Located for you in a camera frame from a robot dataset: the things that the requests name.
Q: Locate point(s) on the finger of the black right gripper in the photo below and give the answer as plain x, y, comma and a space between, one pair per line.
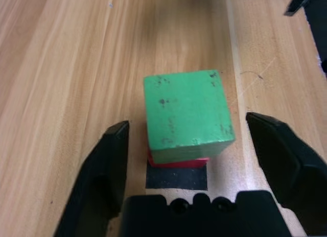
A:
297, 3

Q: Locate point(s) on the black square pad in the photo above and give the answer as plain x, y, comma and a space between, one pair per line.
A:
176, 178

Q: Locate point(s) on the green wooden block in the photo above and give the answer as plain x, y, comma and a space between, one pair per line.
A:
186, 112

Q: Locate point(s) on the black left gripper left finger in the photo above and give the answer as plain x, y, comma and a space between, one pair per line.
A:
99, 170

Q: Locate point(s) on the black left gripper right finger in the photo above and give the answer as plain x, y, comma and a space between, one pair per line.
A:
288, 165

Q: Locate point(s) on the red wooden block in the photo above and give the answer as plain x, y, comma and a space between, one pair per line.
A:
178, 164

